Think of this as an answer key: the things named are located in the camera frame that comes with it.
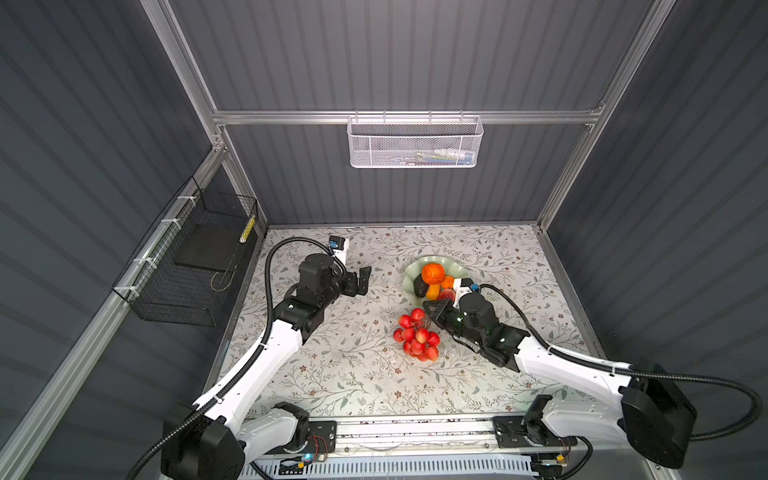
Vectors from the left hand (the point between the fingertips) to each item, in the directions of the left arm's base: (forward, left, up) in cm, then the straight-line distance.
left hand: (354, 265), depth 78 cm
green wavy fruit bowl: (+12, -32, -19) cm, 39 cm away
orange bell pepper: (+5, -23, -12) cm, 27 cm away
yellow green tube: (+12, +29, +3) cm, 32 cm away
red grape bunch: (-19, -16, -8) cm, 26 cm away
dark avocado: (+5, -20, -20) cm, 29 cm away
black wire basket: (-3, +41, +4) cm, 41 cm away
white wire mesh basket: (+66, -24, -2) cm, 71 cm away
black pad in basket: (+6, +38, +3) cm, 38 cm away
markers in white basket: (+34, -27, +11) cm, 44 cm away
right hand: (-9, -18, -8) cm, 22 cm away
